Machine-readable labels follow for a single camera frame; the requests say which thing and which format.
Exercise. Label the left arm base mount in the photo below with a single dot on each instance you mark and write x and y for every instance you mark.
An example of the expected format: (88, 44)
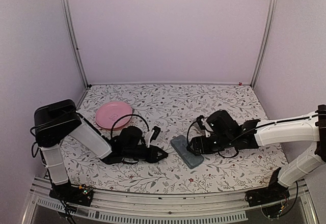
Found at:
(80, 195)

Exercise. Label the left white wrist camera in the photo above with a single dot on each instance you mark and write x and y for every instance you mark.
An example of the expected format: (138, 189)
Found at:
(152, 135)

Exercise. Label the left aluminium frame post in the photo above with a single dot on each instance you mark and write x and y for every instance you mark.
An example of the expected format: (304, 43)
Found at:
(74, 44)

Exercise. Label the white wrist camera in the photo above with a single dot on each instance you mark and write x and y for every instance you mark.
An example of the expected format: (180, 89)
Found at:
(152, 135)
(201, 121)

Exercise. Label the grey glasses case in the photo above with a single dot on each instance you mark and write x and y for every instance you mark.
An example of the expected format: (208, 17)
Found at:
(198, 129)

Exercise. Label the right aluminium frame post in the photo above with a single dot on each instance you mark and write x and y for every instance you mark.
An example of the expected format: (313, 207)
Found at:
(264, 43)

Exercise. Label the aluminium frame post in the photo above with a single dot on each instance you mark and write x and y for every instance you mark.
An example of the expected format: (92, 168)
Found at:
(74, 44)
(264, 43)

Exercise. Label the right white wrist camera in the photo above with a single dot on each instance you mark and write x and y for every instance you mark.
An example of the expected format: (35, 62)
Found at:
(201, 121)

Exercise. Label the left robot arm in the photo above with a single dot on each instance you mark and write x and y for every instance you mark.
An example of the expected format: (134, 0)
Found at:
(54, 122)

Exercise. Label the front aluminium rail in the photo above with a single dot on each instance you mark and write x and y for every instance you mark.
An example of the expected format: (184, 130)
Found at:
(126, 207)

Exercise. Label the blue glasses case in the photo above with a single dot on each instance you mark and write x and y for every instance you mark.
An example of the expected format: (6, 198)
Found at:
(179, 144)

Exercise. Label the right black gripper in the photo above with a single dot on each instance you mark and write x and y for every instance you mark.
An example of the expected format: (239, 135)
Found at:
(204, 148)

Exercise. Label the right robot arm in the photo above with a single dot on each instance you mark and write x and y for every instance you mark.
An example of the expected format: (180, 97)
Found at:
(223, 132)

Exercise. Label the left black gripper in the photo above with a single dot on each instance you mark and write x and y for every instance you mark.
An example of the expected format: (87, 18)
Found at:
(153, 158)

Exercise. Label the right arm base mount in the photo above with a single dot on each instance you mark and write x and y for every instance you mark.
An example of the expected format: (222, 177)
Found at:
(272, 193)

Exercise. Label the pink plate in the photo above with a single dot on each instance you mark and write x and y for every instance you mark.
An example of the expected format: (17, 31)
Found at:
(110, 112)

